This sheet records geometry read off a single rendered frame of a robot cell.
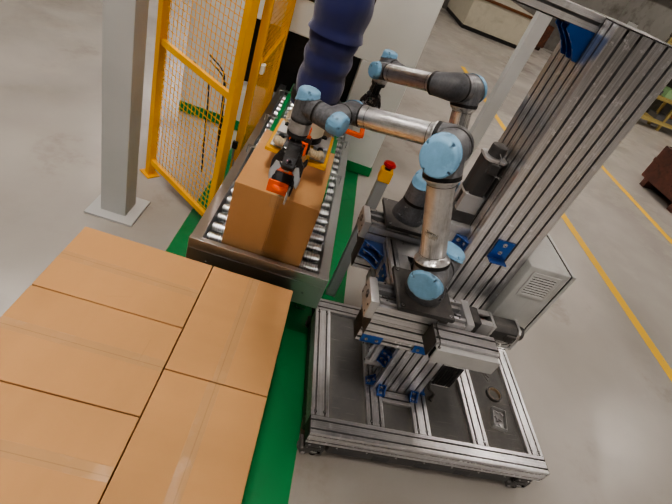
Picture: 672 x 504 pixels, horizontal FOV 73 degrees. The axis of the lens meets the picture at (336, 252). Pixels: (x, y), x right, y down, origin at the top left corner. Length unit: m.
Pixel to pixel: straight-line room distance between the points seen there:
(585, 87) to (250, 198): 1.35
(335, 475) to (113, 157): 2.17
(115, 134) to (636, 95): 2.51
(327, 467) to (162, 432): 0.96
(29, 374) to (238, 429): 0.71
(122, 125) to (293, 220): 1.25
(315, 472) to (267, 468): 0.23
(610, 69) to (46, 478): 2.01
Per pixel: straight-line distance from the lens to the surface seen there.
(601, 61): 1.59
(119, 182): 3.13
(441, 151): 1.30
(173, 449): 1.69
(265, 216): 2.12
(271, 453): 2.34
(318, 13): 2.00
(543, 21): 4.76
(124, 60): 2.76
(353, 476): 2.42
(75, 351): 1.88
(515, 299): 1.99
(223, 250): 2.23
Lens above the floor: 2.07
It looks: 37 degrees down
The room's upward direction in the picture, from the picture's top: 24 degrees clockwise
